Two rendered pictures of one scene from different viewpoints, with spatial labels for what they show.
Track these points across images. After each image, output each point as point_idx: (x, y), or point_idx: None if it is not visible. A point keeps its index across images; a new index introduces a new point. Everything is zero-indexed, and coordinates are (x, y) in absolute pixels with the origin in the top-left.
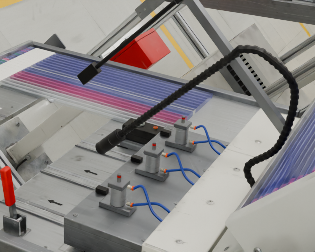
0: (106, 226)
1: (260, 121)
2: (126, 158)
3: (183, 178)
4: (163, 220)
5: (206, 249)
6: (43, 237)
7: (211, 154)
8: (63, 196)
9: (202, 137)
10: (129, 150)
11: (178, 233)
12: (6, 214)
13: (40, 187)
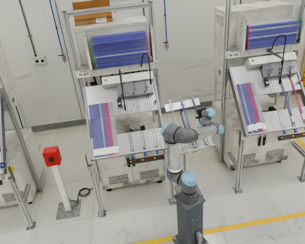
0: (151, 86)
1: (107, 82)
2: (125, 103)
3: (132, 84)
4: (146, 79)
5: (148, 71)
6: (153, 99)
7: (122, 85)
8: (143, 103)
9: (117, 89)
10: (122, 105)
11: (148, 75)
12: (152, 107)
13: (143, 108)
